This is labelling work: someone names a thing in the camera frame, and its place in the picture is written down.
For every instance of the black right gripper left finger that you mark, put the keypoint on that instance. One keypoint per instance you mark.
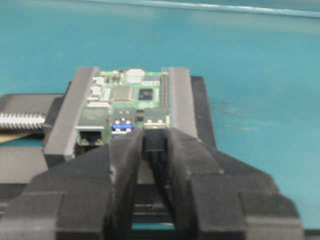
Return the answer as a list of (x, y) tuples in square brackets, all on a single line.
[(88, 198)]

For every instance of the green circuit board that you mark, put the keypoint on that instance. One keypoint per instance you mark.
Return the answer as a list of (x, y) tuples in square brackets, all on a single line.
[(121, 101)]

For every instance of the silver vise screw handle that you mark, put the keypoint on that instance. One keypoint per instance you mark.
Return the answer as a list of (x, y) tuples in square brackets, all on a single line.
[(22, 121)]

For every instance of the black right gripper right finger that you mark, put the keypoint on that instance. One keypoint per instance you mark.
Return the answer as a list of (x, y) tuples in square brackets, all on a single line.
[(217, 197)]

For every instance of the black bench vise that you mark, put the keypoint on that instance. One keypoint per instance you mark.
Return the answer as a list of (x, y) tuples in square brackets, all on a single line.
[(190, 112)]

